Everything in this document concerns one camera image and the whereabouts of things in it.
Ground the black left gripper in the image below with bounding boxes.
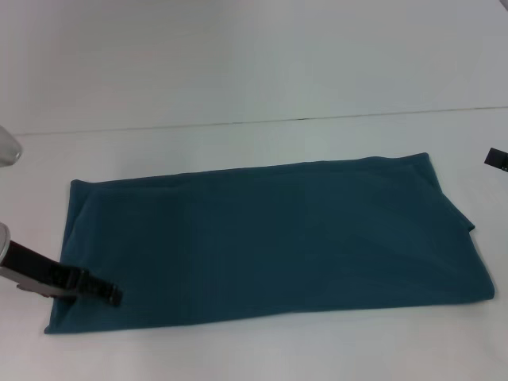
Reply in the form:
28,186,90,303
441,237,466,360
2,239,124,307

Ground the teal t-shirt with FREE print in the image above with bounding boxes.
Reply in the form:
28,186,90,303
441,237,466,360
42,152,497,336

